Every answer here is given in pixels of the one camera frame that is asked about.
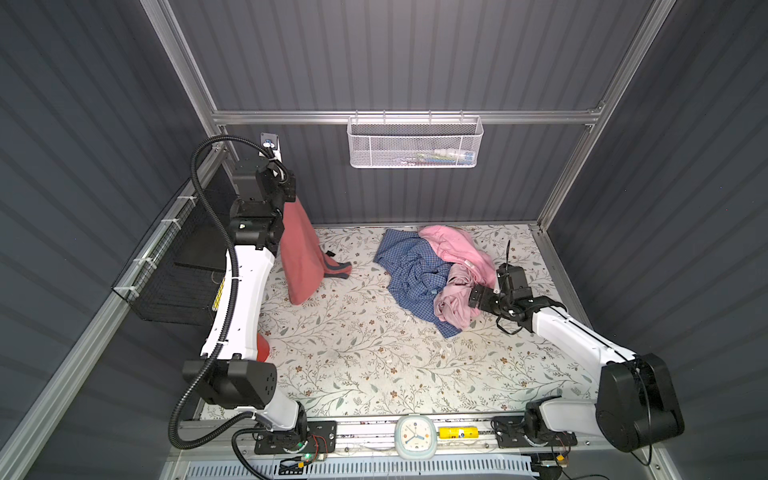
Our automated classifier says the pink cloth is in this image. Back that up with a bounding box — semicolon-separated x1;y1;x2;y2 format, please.
419;225;498;331

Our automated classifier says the dusty red cloth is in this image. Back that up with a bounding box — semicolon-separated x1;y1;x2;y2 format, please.
279;198;352;305

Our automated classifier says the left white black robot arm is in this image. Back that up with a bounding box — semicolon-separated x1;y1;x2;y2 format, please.
168;134;308;450

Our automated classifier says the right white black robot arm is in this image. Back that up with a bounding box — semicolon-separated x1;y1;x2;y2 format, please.
468;263;685;453

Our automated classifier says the blue checkered cloth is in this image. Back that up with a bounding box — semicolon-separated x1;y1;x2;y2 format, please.
374;229;461;338

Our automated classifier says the yellow spirit level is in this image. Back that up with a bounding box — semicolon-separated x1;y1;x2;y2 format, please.
438;426;479;440

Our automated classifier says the red cup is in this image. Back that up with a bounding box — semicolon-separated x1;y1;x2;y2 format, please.
257;333;271;363

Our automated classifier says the floral patterned table mat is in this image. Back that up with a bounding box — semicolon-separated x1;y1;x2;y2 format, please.
258;226;597;417

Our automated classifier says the white analog clock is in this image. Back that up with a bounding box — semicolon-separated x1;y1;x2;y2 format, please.
394;415;438;460

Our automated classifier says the white perforated vent grille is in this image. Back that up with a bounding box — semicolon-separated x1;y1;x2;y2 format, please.
182;454;539;480

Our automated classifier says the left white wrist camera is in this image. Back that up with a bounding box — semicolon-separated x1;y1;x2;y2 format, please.
260;132;282;160

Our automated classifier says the black wire mesh basket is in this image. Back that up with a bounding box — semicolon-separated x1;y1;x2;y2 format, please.
112;186;225;327

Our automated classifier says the white wire mesh basket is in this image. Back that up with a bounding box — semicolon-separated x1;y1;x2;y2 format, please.
346;115;484;169

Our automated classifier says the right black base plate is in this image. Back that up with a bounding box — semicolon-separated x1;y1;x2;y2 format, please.
490;415;578;450

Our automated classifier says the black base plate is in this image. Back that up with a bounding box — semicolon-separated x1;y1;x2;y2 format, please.
252;421;338;455
490;415;578;450

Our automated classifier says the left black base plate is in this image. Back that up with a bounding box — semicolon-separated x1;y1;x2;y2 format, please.
252;421;338;455

